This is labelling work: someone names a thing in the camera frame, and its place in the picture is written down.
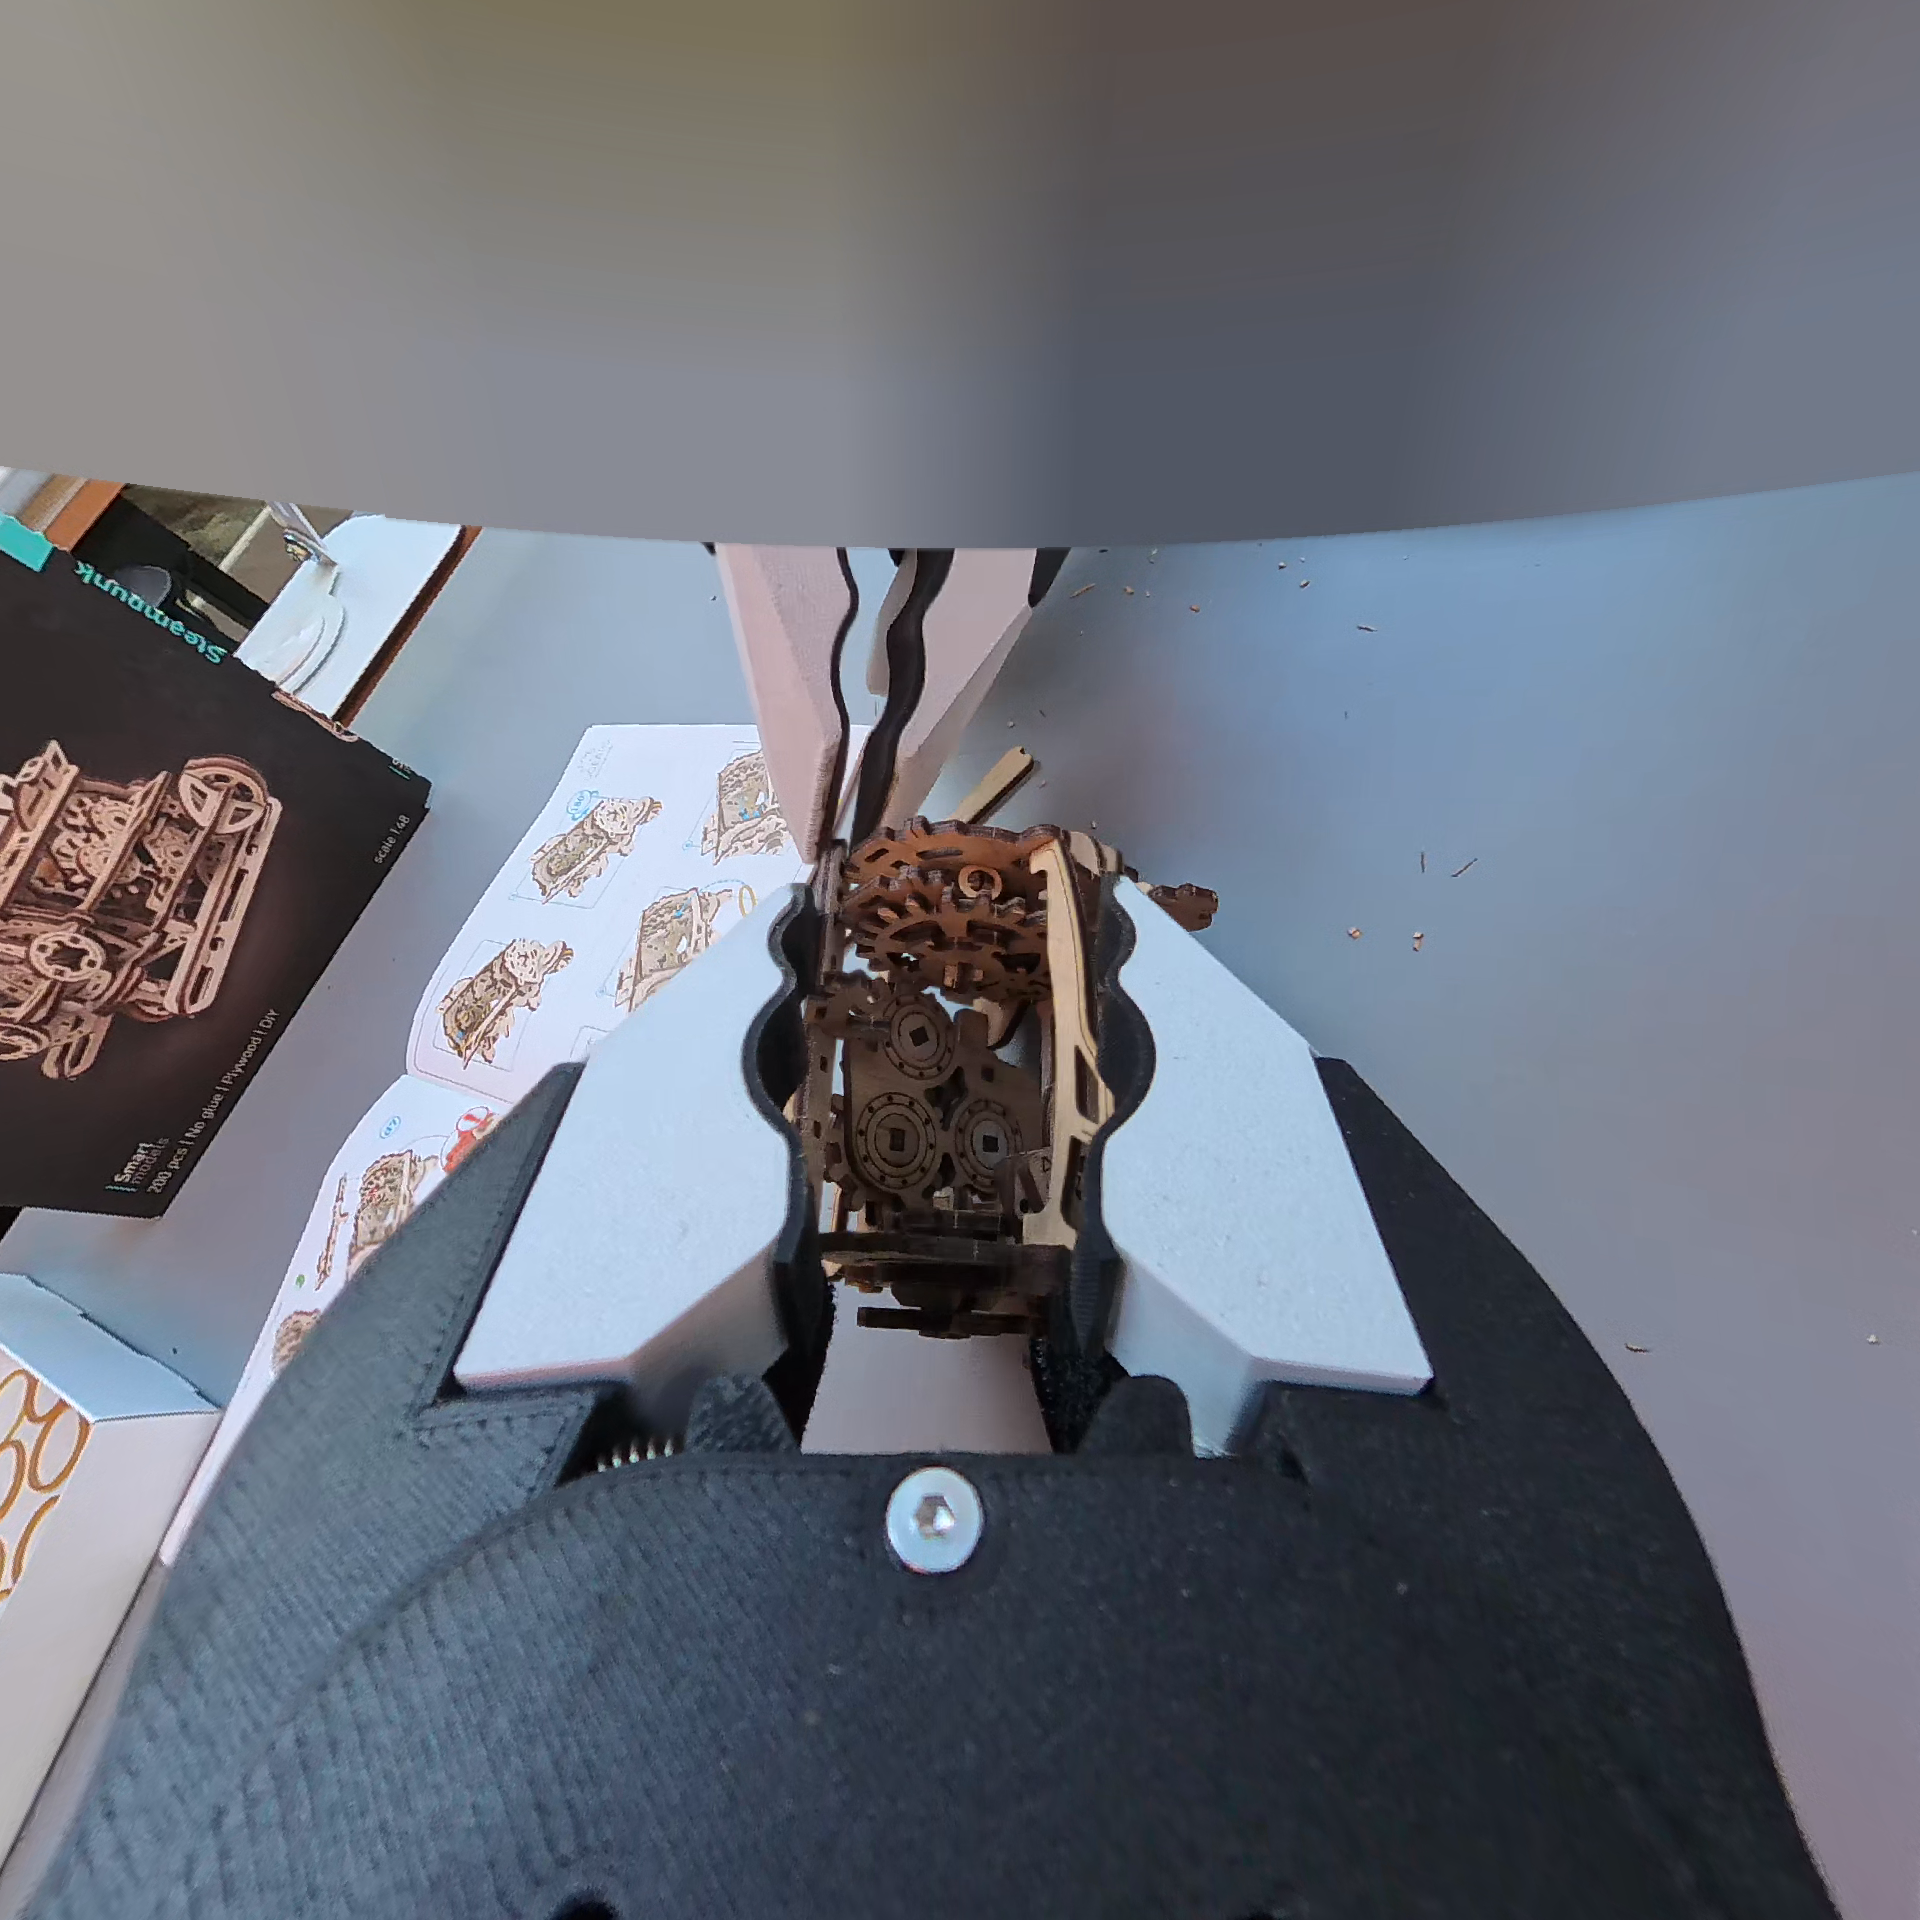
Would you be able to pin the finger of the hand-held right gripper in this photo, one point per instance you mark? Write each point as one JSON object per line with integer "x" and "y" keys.
{"x": 968, "y": 645}
{"x": 788, "y": 660}

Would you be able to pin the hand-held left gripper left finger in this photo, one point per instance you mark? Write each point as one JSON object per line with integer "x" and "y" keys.
{"x": 630, "y": 1200}

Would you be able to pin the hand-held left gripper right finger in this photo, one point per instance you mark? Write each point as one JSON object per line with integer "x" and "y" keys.
{"x": 1261, "y": 1200}

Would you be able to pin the wooden mechanical model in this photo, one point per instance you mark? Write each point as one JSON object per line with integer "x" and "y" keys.
{"x": 931, "y": 1051}

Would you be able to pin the thin wooden stick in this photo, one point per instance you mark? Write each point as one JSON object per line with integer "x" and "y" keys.
{"x": 1003, "y": 780}

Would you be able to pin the white instruction booklet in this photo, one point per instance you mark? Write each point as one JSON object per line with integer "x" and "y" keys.
{"x": 630, "y": 854}

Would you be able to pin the white board stand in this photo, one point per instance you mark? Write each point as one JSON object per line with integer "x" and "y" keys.
{"x": 323, "y": 614}

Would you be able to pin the black model kit box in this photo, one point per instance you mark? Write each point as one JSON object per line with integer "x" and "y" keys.
{"x": 181, "y": 900}

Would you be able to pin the white cardboard box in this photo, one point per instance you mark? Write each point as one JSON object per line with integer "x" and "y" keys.
{"x": 104, "y": 1380}

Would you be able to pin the group of rubber bands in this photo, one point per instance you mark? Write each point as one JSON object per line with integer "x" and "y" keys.
{"x": 52, "y": 1432}

